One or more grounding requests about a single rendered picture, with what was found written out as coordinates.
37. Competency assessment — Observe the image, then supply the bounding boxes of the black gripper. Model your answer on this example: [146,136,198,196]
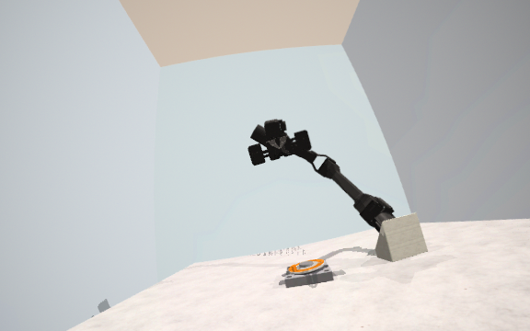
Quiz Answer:
[248,131,311,166]

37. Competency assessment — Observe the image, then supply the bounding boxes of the orange round plate with tab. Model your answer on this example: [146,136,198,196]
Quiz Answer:
[288,259,325,274]

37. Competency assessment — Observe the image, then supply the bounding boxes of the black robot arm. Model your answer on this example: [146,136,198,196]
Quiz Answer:
[250,120,397,233]

